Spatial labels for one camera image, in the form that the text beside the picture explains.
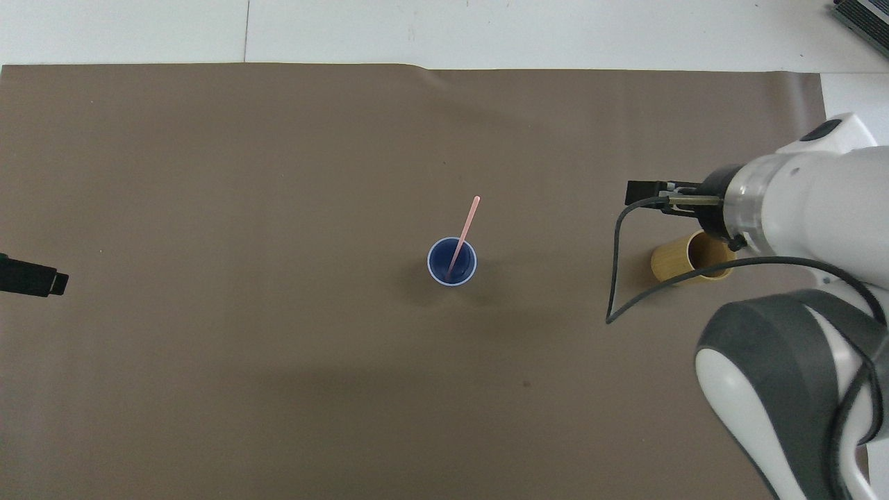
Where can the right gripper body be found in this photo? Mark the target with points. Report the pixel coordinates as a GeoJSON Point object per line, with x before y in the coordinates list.
{"type": "Point", "coordinates": [711, 201]}

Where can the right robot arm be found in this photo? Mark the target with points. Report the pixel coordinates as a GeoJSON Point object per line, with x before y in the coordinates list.
{"type": "Point", "coordinates": [819, 201]}

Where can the bamboo cup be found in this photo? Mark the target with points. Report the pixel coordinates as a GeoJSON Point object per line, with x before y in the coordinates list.
{"type": "Point", "coordinates": [670, 263]}

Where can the pink chopstick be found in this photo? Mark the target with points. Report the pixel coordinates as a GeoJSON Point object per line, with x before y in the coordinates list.
{"type": "Point", "coordinates": [469, 223]}

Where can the blue cup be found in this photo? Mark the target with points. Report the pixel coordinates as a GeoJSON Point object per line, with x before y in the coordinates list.
{"type": "Point", "coordinates": [437, 262]}

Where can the black stand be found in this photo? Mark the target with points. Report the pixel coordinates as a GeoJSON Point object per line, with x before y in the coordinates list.
{"type": "Point", "coordinates": [865, 15]}

